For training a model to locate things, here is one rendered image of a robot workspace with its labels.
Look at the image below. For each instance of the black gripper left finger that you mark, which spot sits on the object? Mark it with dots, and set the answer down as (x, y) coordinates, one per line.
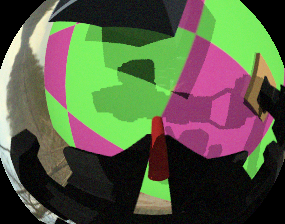
(126, 169)

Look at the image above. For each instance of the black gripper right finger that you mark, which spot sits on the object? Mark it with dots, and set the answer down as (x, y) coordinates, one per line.
(190, 171)

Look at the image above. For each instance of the dark red peg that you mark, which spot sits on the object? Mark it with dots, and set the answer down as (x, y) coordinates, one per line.
(158, 164)

